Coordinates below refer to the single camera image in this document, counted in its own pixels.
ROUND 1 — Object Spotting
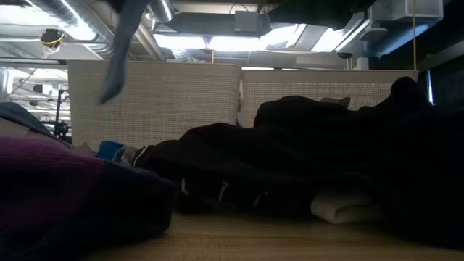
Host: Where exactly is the black sweater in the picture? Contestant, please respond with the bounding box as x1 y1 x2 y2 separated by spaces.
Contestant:
132 75 464 251

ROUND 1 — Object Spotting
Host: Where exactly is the slate blue sock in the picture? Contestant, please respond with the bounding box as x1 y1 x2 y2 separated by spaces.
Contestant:
99 0 152 105

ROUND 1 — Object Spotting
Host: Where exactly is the white garment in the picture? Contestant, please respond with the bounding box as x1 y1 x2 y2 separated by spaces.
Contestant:
310 191 382 225

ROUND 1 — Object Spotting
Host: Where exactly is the white perforated plastic basket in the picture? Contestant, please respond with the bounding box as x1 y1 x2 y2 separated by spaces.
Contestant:
237 68 421 128
67 59 243 150

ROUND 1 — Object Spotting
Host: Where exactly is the grey ceiling box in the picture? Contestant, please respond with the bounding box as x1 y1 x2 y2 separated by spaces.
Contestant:
233 10 262 37

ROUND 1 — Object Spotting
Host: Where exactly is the grey sock blue cuff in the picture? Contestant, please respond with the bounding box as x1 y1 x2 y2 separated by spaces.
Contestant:
96 140 141 168

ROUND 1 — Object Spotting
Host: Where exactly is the black tripod stand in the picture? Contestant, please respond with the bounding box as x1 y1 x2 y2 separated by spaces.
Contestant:
53 88 72 141

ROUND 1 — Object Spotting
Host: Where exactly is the purple black teal sock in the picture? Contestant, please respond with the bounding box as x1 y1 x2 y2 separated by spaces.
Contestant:
0 136 178 261

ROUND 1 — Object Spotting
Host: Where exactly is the white column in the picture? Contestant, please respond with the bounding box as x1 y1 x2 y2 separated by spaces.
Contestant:
0 67 15 103

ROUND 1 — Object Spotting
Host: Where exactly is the silver round ventilation duct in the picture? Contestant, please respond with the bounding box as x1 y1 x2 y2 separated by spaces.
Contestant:
146 0 175 24

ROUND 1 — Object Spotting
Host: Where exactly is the large silver ventilation duct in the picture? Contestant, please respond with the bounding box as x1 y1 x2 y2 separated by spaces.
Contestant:
28 0 120 59

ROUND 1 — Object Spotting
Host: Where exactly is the black ceiling device yellow cable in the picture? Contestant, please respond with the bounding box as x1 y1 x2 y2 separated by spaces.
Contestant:
39 28 65 49

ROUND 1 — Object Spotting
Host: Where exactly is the yellow hanging cord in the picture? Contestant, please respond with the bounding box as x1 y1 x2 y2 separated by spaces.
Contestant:
412 0 418 70

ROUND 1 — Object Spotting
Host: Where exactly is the metal ceiling duct box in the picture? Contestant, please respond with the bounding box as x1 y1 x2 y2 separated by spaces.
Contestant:
369 0 444 23

